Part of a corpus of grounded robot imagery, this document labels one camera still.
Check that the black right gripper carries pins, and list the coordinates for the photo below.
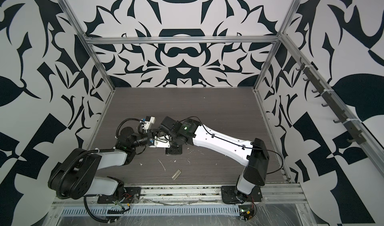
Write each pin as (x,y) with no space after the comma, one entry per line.
(173,147)

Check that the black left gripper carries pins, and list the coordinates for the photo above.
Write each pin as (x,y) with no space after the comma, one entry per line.
(153,131)

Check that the white remote control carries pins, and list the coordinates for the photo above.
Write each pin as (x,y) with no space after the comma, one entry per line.
(159,142)

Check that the beige battery cover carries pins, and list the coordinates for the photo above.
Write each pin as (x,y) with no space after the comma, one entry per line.
(176,174)

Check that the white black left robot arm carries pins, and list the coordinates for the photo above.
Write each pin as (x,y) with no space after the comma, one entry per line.
(77,176)

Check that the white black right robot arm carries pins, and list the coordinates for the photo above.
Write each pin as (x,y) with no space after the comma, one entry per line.
(253,155)

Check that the small green circuit board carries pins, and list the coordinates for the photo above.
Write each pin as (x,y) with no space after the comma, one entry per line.
(248,214)

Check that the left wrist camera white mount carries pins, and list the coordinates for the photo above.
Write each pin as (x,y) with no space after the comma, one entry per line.
(147,123)

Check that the white slotted cable duct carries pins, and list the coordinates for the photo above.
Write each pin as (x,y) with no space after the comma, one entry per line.
(187,210)

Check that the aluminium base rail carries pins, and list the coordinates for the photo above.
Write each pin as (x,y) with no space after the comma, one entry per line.
(170,195)

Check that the grey wall hook rail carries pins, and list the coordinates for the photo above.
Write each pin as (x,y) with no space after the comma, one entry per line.
(333,102)

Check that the aluminium cage frame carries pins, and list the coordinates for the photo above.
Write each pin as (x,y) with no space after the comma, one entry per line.
(343,40)

